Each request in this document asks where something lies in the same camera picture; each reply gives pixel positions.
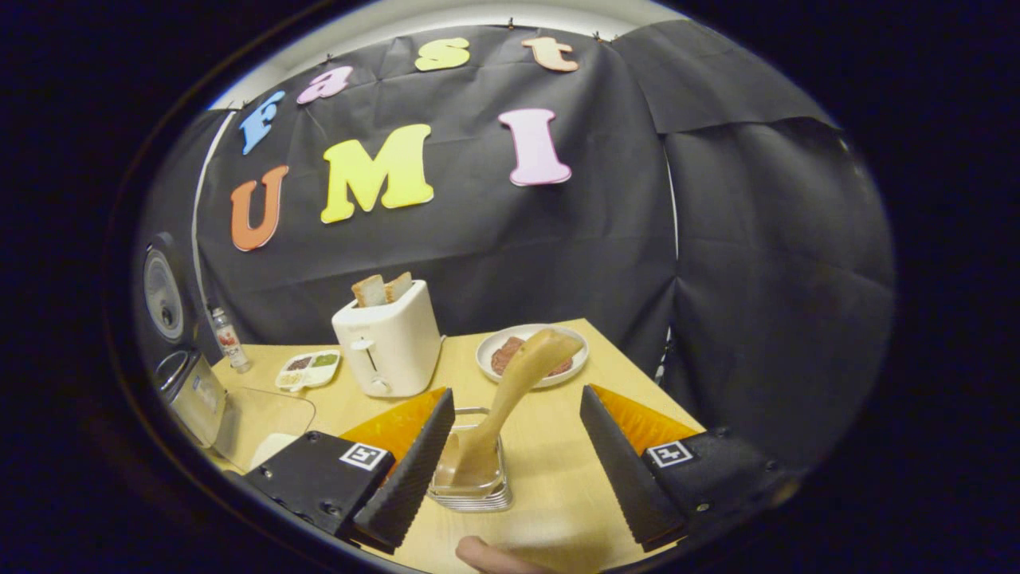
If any wooden spoon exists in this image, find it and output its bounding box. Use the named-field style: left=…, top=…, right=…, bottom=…
left=450, top=328, right=584, bottom=487

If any dark grey rice cooker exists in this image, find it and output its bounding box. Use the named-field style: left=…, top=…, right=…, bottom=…
left=142, top=231, right=230, bottom=450

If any white divided bean dish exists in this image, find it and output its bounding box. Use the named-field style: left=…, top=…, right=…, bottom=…
left=275, top=349, right=342, bottom=392

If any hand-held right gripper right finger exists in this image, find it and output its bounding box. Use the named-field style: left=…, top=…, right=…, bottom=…
left=579, top=384, right=806, bottom=552

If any small clear bottle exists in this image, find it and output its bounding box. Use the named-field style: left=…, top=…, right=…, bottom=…
left=210, top=306, right=253, bottom=374

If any white toaster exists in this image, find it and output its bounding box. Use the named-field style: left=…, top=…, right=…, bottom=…
left=331, top=279, right=443, bottom=398

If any clear chopstick holder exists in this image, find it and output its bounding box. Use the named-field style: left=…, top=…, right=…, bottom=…
left=428, top=407, right=513, bottom=512

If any black backdrop cloth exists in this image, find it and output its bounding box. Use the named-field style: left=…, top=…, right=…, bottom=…
left=135, top=20, right=897, bottom=471

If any white round plate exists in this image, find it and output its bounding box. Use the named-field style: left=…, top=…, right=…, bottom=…
left=476, top=323, right=590, bottom=389

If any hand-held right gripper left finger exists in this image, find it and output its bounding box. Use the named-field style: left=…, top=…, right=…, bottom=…
left=243, top=388, right=456, bottom=555

